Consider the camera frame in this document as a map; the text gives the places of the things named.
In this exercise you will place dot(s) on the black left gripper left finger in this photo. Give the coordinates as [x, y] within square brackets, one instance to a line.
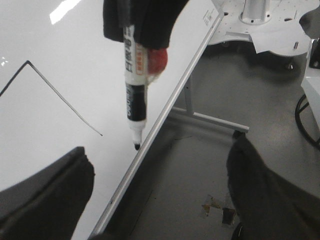
[49, 204]

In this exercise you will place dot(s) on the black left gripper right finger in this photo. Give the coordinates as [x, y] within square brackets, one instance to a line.
[269, 207]

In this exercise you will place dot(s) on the black and white whiteboard marker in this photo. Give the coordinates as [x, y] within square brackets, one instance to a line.
[136, 63]

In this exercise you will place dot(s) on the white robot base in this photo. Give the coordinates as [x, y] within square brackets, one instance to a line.
[271, 25]

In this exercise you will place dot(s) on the grey whiteboard stand leg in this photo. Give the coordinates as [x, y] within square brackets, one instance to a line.
[193, 112]

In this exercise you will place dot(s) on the tape scrap on floor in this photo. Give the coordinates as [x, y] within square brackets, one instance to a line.
[216, 207]

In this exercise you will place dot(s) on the white cabinet edge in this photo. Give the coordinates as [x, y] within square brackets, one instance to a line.
[311, 83]

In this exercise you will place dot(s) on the red tape wad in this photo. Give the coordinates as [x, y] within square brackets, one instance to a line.
[157, 60]

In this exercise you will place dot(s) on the black foam marker holder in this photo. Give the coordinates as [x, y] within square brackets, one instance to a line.
[153, 20]

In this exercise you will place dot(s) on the white whiteboard with aluminium frame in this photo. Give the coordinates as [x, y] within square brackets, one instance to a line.
[63, 86]

